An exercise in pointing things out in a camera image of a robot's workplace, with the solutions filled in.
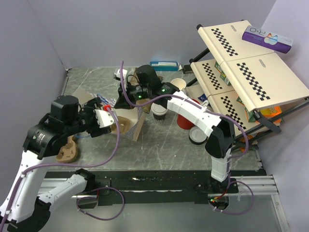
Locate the white plastic cup lid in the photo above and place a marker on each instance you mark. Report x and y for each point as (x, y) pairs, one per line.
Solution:
(158, 109)

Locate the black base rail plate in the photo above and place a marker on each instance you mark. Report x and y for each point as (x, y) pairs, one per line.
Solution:
(140, 186)

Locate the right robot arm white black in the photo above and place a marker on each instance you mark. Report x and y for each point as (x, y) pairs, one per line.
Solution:
(218, 128)

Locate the brown pulp cup carrier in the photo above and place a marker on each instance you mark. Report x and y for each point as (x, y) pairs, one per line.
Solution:
(124, 125)

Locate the orange snack packet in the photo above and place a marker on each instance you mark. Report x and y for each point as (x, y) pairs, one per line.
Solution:
(253, 144)

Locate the cream checkered tiered shelf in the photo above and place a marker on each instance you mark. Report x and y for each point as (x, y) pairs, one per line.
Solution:
(263, 88)

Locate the green snack boxes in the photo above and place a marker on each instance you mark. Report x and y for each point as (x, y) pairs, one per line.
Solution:
(222, 74)

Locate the black paper coffee cup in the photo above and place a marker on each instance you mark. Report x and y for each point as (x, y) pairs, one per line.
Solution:
(160, 117)

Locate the blue checkered paper bag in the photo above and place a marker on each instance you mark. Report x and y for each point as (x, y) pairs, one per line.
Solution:
(135, 115)

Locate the stack of paper cups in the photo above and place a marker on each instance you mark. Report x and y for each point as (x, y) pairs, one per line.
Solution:
(179, 83)

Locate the teal blue box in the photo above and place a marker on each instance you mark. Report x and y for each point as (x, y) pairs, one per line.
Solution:
(165, 66)

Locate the red cup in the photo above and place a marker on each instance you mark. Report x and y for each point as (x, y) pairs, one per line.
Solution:
(184, 123)

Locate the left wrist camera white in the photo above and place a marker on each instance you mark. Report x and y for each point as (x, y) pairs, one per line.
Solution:
(104, 117)

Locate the brown coffee bean pouch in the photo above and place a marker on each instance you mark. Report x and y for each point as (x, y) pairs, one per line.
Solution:
(146, 75)

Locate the purple white box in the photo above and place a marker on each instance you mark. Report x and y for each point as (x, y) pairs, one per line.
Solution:
(268, 39)

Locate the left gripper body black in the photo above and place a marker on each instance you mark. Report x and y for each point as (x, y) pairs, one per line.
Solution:
(87, 119)

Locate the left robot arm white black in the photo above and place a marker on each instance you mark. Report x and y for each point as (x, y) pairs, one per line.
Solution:
(25, 209)

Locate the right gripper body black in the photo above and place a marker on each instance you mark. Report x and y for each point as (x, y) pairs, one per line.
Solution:
(139, 91)

